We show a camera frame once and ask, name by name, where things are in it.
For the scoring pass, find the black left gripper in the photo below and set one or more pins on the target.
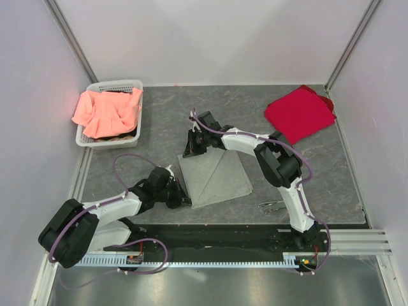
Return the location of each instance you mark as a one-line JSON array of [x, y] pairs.
[[180, 197]]

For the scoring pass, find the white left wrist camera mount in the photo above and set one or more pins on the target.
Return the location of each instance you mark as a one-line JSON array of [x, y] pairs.
[[167, 174]]

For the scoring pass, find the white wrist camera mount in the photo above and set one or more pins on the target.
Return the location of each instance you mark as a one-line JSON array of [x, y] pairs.
[[196, 127], [167, 174]]

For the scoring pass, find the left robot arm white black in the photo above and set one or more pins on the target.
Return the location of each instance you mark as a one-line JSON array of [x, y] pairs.
[[78, 228]]

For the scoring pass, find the silver spoon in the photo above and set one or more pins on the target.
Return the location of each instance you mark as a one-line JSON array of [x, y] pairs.
[[270, 210]]

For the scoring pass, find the right aluminium frame post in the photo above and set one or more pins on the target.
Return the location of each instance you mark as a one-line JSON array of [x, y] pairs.
[[356, 36]]

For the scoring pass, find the salmon pink cloth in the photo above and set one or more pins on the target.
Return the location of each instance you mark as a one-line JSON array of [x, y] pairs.
[[107, 114]]

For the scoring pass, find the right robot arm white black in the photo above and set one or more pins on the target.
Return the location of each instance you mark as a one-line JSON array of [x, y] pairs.
[[280, 163]]

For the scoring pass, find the red folded napkin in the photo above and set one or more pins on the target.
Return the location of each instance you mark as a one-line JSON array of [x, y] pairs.
[[300, 114]]

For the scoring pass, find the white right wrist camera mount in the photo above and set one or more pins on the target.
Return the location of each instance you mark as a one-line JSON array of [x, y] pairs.
[[196, 127]]

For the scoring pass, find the white slotted cable duct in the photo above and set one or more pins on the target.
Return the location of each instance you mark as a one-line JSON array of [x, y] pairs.
[[118, 260]]

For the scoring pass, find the grey cloth napkin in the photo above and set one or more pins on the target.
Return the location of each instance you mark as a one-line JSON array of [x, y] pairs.
[[213, 177]]

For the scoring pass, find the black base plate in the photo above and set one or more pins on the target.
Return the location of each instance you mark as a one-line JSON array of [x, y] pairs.
[[270, 237]]

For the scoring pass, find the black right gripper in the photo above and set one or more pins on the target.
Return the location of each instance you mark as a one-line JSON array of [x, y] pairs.
[[190, 150]]

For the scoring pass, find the white plastic basket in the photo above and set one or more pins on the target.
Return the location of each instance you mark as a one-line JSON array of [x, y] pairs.
[[113, 143]]

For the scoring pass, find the aluminium frame post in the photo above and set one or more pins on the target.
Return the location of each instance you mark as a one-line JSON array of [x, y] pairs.
[[356, 36], [71, 39]]

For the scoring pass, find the left aluminium frame post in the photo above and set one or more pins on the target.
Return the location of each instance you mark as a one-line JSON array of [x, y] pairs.
[[71, 39]]

